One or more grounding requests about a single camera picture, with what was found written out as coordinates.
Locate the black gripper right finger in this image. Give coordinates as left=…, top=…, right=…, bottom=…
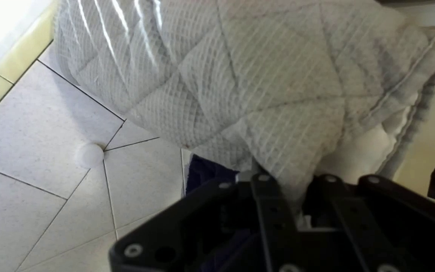
left=301, top=172, right=435, bottom=272

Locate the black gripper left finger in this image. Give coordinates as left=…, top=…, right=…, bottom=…
left=107, top=172, right=304, bottom=272

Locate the grey quilted oven mitten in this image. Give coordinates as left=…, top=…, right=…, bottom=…
left=50, top=0, right=435, bottom=198

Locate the navy blue towel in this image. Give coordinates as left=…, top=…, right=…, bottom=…
left=183, top=153, right=240, bottom=197

